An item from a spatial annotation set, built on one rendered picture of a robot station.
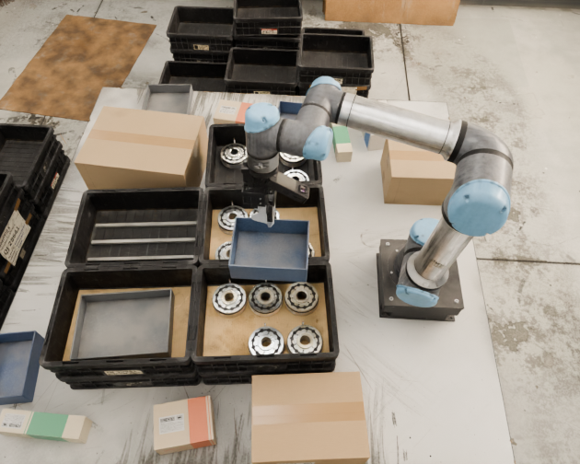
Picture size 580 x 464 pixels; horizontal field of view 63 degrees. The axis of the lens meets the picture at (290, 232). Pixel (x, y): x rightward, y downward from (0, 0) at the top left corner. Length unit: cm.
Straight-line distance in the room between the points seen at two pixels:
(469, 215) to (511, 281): 170
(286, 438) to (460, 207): 73
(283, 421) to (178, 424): 30
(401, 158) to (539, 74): 229
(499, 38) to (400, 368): 313
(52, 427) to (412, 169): 141
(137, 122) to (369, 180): 93
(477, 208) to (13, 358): 143
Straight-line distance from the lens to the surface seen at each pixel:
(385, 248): 165
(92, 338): 154
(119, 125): 195
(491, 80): 380
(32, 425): 161
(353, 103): 112
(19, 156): 279
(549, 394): 254
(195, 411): 146
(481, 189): 102
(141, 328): 151
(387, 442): 152
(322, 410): 135
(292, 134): 104
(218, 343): 145
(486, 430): 161
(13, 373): 175
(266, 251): 130
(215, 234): 163
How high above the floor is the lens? 217
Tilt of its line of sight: 56 degrees down
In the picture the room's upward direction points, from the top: 1 degrees clockwise
